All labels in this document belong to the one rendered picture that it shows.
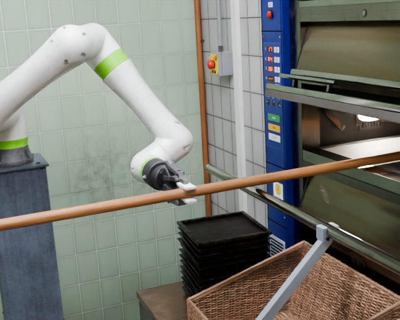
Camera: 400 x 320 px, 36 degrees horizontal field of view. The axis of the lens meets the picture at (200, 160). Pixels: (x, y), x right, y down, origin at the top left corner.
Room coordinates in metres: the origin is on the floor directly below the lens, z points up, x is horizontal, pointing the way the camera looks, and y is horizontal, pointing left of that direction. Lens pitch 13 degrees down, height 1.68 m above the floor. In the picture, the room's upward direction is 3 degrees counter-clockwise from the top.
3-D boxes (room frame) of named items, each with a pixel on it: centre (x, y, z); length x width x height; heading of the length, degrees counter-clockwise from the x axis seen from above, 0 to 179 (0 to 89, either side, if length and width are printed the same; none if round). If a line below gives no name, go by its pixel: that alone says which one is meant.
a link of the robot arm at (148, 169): (1.87, 0.13, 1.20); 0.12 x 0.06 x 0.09; 113
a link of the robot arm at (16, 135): (2.14, 0.67, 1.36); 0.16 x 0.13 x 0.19; 167
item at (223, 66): (2.72, -0.12, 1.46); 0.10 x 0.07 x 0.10; 22
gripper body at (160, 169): (1.80, 0.10, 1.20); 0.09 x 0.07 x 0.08; 23
